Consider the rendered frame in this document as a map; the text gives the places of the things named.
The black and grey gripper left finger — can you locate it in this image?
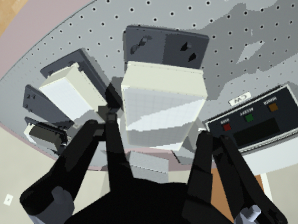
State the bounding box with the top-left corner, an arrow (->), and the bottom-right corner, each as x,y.
19,105 -> 146,224

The small white label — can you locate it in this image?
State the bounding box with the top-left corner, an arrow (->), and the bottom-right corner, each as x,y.
229,91 -> 252,106

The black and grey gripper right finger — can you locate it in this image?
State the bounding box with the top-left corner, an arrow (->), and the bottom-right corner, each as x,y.
177,116 -> 288,224

